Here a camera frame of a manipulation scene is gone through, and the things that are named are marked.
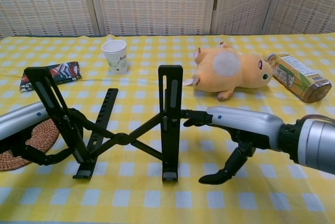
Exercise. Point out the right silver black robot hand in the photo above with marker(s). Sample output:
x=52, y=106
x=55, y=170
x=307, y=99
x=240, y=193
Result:
x=248, y=127

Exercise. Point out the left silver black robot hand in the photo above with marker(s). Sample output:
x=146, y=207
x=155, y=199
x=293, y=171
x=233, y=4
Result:
x=23, y=119

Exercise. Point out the black folding laptop stand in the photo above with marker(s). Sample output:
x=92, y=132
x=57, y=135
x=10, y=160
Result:
x=121, y=139

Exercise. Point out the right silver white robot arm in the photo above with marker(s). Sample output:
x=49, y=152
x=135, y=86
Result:
x=319, y=143

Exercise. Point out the round woven rattan coaster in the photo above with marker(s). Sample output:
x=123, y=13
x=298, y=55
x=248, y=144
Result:
x=44, y=135

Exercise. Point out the yellow plush toy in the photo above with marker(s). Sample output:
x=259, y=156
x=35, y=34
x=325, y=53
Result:
x=235, y=77

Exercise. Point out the black red snack packet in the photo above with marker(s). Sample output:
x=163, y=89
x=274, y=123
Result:
x=66, y=72

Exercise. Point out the green label tea bottle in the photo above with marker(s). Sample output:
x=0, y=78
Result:
x=295, y=77

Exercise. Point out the white paper cup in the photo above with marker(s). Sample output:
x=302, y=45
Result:
x=115, y=54

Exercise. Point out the brass screen hinge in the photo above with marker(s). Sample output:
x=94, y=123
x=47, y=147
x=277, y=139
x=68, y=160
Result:
x=216, y=2

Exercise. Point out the woven folding screen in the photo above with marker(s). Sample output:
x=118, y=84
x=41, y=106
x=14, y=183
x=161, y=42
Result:
x=151, y=4

